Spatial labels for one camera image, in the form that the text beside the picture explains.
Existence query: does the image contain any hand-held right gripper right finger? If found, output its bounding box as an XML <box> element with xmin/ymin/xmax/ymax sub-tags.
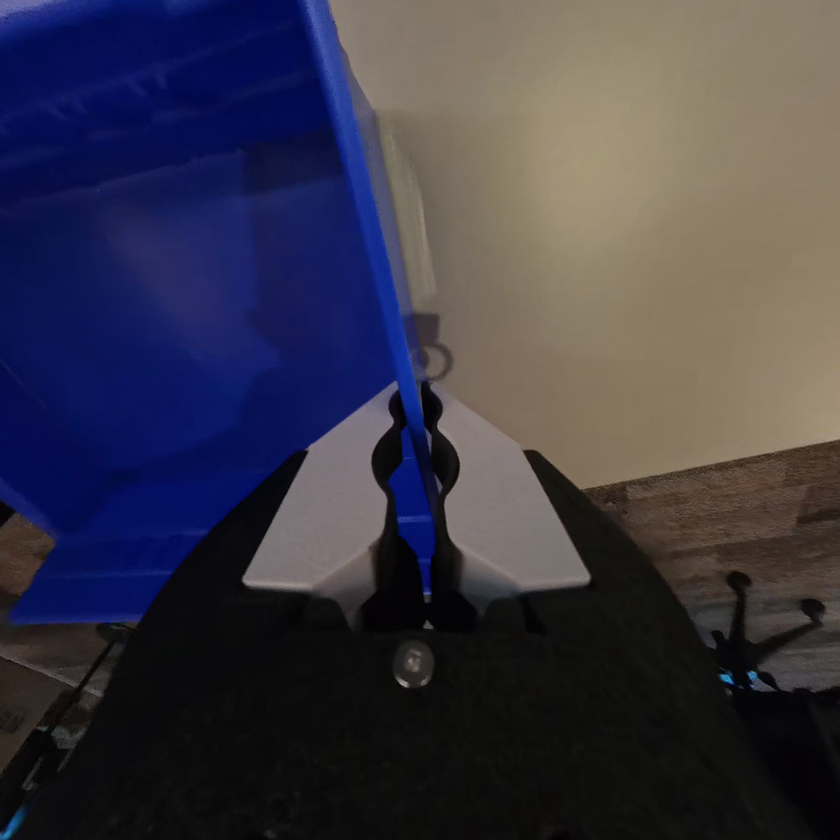
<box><xmin>420</xmin><ymin>382</ymin><xmax>592</xmax><ymax>634</ymax></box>

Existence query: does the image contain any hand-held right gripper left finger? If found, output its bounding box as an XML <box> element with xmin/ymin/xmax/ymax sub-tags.
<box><xmin>243</xmin><ymin>382</ymin><xmax>427</xmax><ymax>634</ymax></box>

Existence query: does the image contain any blue storage bin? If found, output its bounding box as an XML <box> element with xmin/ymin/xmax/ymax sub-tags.
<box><xmin>0</xmin><ymin>0</ymin><xmax>442</xmax><ymax>626</ymax></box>

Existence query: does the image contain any black office chair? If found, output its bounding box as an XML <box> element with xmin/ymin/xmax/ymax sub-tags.
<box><xmin>710</xmin><ymin>570</ymin><xmax>828</xmax><ymax>693</ymax></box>

